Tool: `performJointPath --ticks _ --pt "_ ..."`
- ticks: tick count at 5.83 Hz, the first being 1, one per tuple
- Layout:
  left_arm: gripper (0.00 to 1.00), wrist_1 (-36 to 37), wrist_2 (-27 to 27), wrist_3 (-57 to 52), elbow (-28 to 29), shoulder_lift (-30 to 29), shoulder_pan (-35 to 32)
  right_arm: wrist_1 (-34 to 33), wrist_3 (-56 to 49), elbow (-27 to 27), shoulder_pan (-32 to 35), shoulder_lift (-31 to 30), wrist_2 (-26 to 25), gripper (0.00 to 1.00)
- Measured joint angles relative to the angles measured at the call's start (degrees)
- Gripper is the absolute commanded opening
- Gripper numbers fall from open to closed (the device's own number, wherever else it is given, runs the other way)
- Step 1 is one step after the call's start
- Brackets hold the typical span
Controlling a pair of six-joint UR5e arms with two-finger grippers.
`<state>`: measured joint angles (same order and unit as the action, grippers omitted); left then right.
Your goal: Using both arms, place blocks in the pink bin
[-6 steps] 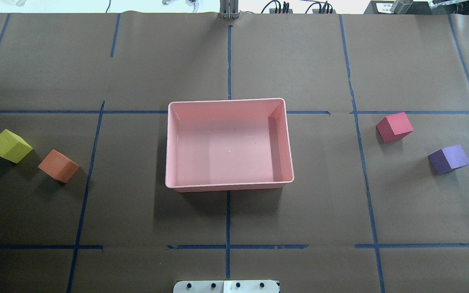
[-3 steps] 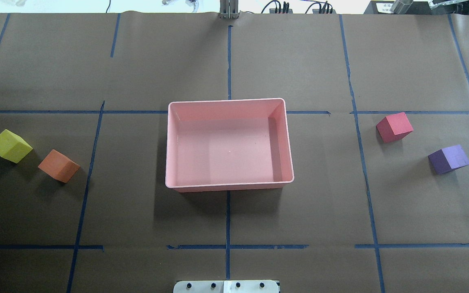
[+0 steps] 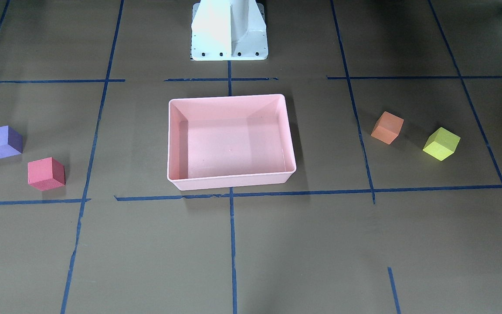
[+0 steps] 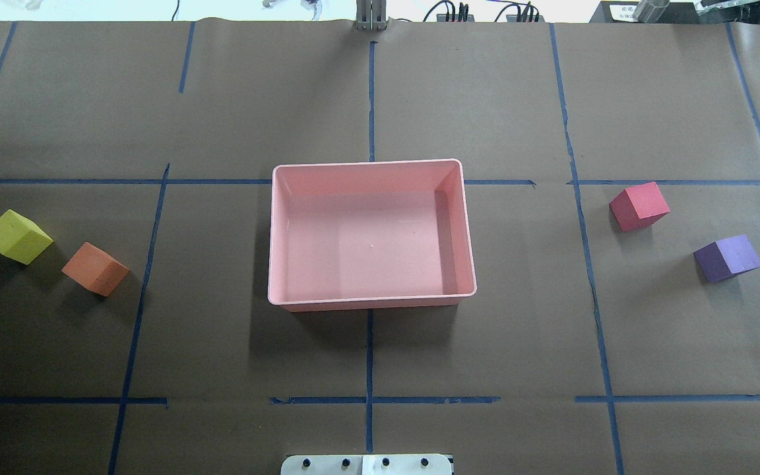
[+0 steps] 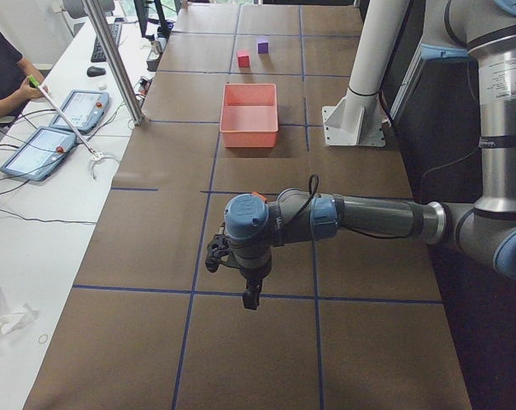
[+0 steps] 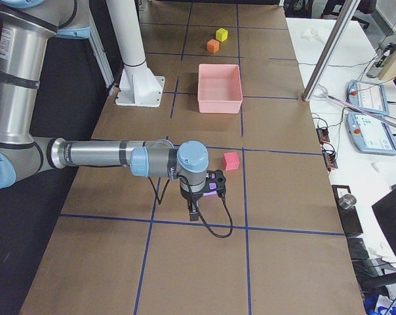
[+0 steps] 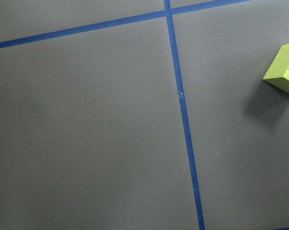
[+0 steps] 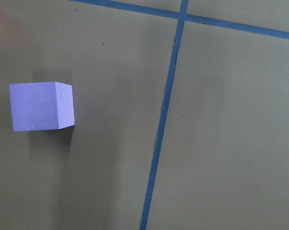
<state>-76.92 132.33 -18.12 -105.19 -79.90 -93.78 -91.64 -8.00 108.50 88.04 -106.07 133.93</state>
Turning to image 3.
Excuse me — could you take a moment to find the orange foam block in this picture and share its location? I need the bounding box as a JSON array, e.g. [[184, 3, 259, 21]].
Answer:
[[371, 111, 404, 145]]

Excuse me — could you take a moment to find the yellow foam block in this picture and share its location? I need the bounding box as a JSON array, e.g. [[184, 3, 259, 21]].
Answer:
[[423, 127, 461, 161]]

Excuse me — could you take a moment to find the red foam block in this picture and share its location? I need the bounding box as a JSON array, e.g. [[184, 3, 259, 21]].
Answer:
[[27, 157, 66, 191]]

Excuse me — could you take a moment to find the purple foam block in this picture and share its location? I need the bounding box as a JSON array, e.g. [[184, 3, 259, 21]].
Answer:
[[0, 126, 23, 159]]

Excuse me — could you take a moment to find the pink plastic bin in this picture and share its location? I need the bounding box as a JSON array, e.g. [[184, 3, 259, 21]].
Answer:
[[166, 94, 297, 191]]

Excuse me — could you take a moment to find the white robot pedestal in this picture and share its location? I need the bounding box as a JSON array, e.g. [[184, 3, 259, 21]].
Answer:
[[190, 0, 269, 61]]

